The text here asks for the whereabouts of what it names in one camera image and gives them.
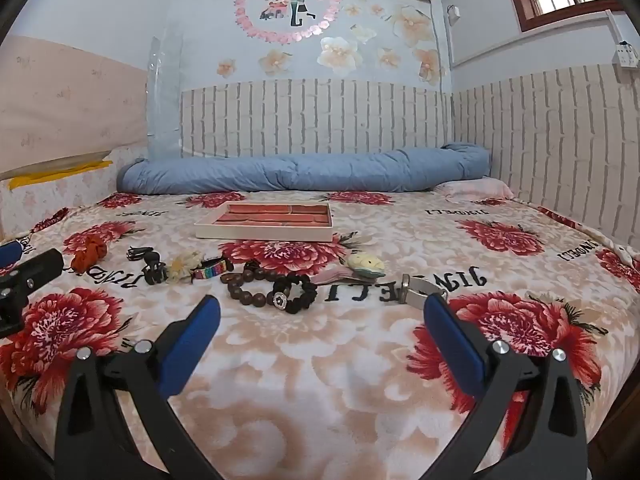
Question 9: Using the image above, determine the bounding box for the white wall socket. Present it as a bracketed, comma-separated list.
[612, 40, 638, 68]

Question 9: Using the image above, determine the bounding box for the heart couple wall sticker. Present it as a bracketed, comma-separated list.
[232, 0, 342, 45]

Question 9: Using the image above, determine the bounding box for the floral printed blanket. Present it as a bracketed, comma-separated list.
[0, 187, 640, 480]

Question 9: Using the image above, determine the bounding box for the clear plastic sheet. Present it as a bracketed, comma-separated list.
[145, 35, 183, 161]

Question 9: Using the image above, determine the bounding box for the brown wooden bead bracelet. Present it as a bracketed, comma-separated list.
[221, 260, 296, 316]

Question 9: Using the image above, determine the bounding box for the cream flower hair accessory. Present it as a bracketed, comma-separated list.
[166, 254, 206, 283]

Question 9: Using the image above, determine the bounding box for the black bead bracelet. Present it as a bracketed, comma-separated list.
[272, 276, 318, 315]

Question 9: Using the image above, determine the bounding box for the pink hair clip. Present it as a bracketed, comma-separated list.
[310, 267, 356, 287]

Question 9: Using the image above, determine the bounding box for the rolled blue duvet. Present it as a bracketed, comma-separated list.
[116, 143, 492, 196]

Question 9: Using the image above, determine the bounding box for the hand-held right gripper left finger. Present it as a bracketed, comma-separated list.
[54, 294, 222, 480]

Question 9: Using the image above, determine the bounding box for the rainbow woven bracelet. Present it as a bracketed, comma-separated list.
[190, 256, 235, 281]

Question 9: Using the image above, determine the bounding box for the orange scrunchie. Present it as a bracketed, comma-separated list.
[70, 237, 108, 275]

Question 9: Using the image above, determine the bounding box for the cream cushion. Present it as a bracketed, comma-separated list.
[0, 150, 111, 181]

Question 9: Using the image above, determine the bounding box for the white tray with brick liner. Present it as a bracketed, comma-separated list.
[194, 201, 335, 243]

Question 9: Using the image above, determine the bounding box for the plush pineapple hair clip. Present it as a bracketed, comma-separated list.
[346, 252, 386, 279]

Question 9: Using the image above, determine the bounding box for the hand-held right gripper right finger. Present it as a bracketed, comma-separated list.
[422, 292, 588, 480]

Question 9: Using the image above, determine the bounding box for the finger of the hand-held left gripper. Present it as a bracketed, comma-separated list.
[0, 241, 23, 269]
[0, 248, 65, 295]

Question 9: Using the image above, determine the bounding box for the pink pillow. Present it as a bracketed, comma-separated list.
[432, 177, 515, 201]

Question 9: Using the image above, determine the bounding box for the black claw hair clip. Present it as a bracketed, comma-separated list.
[141, 255, 170, 285]

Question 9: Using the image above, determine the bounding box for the yellow cloth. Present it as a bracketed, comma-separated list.
[9, 160, 113, 191]

